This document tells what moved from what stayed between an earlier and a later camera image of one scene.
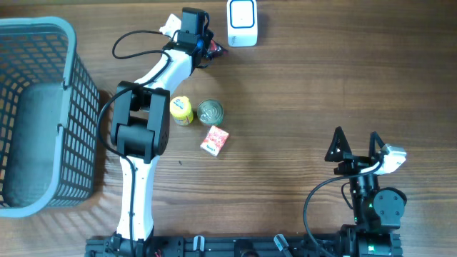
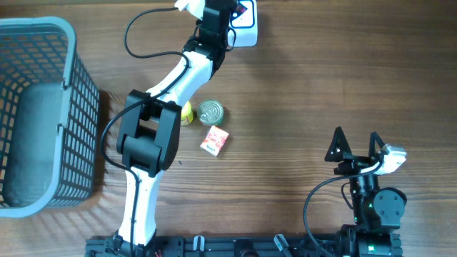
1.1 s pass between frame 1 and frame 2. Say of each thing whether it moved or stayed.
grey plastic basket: stayed
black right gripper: stayed
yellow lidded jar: stayed
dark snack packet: moved
